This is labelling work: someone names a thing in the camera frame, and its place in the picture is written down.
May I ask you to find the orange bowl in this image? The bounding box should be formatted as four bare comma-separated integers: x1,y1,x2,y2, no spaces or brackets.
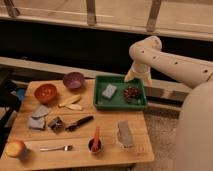
34,84,57,104

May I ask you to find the pale wooden spatula upper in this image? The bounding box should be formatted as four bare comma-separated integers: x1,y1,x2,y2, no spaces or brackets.
58,95,81,107

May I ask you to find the silver fork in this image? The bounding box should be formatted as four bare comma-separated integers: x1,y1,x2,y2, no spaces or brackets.
40,145,73,152

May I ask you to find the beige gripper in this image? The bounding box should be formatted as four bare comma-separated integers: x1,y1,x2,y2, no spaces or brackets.
124,62,152,86

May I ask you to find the grey cloth lower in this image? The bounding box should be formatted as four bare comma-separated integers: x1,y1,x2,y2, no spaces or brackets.
28,117,45,130

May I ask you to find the dark red berry cluster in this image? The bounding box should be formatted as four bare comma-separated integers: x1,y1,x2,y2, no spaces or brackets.
123,86,141,103

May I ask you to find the orange apple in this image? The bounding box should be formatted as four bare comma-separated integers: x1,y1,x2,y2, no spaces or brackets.
5,140,26,158

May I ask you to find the wooden cutting board table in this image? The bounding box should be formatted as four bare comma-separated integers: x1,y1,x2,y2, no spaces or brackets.
0,79,154,171

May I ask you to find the small dark metal box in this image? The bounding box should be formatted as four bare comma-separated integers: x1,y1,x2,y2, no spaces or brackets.
48,117,64,133

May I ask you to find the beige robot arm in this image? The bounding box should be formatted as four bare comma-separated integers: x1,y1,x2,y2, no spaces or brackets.
125,36,213,171

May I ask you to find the green plastic tray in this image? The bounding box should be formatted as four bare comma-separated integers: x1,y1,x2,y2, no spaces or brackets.
93,75,147,110

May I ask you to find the grey cloth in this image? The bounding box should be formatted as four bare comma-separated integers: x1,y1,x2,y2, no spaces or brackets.
31,105,51,118
28,117,45,130

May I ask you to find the grey-blue sponge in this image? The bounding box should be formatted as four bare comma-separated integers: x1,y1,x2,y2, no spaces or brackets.
102,84,117,99

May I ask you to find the purple bowl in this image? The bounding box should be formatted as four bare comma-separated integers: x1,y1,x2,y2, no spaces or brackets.
63,72,85,89

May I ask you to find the pale wooden spatula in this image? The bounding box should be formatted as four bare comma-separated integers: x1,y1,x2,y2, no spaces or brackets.
58,95,81,107
65,104,83,111

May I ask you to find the dark cup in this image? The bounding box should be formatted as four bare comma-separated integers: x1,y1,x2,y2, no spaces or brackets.
88,138,103,155

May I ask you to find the pale wooden spatula lower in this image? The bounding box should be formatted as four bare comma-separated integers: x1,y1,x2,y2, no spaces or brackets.
65,104,83,111

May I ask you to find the grey cloth upper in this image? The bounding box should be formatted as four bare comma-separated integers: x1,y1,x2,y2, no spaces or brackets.
31,105,51,118

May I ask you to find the red spoon in cup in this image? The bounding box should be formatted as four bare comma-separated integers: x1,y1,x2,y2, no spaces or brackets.
91,127,100,152

